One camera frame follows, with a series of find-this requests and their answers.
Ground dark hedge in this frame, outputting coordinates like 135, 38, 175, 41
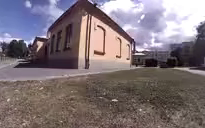
144, 58, 159, 68
165, 57, 180, 68

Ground yellow building with arched windows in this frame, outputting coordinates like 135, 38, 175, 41
29, 0, 137, 70

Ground dry grass field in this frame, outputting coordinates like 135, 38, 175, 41
0, 67, 205, 128

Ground pale paved path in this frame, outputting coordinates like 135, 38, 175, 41
174, 66, 205, 79

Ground grey buildings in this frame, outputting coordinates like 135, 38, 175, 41
132, 40, 196, 66

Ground grey asphalt road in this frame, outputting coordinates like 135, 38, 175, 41
0, 59, 138, 83

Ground group of trees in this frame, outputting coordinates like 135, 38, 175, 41
0, 37, 33, 60

